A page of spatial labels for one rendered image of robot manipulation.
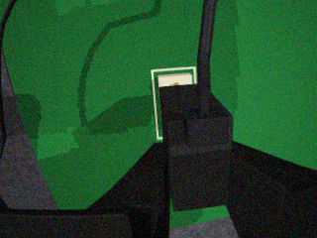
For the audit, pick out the green circuit board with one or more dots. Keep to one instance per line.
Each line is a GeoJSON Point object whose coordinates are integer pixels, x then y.
{"type": "Point", "coordinates": [86, 76]}

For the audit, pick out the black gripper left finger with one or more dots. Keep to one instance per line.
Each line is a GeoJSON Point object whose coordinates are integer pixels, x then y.
{"type": "Point", "coordinates": [137, 206]}

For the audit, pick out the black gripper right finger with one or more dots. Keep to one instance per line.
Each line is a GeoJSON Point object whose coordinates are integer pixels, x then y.
{"type": "Point", "coordinates": [271, 197]}

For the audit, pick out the black cooling fan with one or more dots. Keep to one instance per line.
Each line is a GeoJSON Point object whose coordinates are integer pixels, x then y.
{"type": "Point", "coordinates": [2, 203]}

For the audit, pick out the black cable with plug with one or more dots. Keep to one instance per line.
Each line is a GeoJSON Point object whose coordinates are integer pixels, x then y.
{"type": "Point", "coordinates": [198, 133]}

